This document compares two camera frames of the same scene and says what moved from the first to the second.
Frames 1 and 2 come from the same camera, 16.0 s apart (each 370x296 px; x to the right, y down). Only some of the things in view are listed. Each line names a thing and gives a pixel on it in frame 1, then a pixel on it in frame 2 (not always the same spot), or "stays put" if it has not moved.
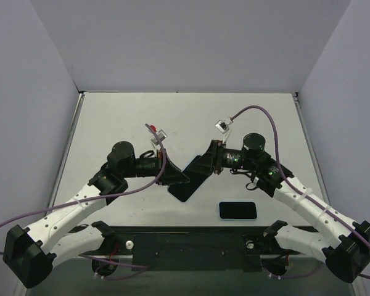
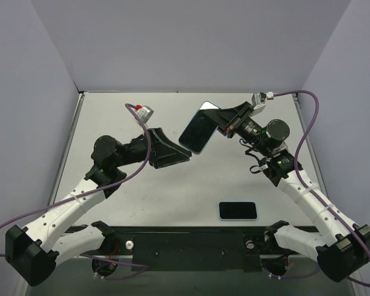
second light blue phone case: (238, 210) stays put
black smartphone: (197, 171) -> (198, 134)
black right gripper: (217, 158) -> (237, 120)
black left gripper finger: (172, 174) -> (163, 152)
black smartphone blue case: (198, 171) -> (198, 134)
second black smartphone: (237, 210) stays put
